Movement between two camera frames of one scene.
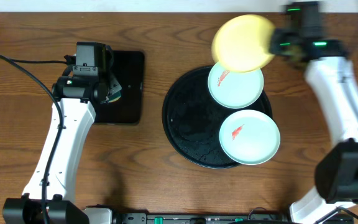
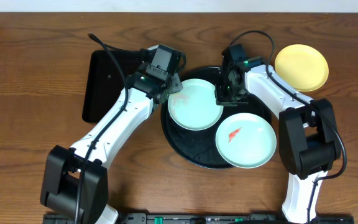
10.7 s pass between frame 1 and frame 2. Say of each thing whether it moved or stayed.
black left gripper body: moved
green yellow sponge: moved
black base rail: stayed
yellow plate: moved
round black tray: stayed
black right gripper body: moved
